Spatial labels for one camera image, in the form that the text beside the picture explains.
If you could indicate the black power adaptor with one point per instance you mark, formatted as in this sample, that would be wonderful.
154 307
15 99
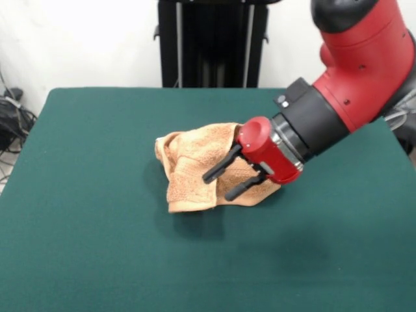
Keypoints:
14 93

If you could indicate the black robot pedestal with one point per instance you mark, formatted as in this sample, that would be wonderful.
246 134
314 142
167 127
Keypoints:
214 48

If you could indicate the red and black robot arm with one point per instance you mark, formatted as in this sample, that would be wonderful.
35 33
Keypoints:
357 48

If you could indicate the dark green table cloth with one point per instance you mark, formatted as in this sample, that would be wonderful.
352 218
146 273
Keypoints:
97 227

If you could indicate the tan terry towel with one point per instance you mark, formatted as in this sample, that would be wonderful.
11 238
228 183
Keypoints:
191 156

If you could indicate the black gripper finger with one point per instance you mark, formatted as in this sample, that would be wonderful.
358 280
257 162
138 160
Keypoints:
243 187
221 167

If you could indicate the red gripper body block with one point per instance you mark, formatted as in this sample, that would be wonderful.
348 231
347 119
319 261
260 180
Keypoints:
266 152

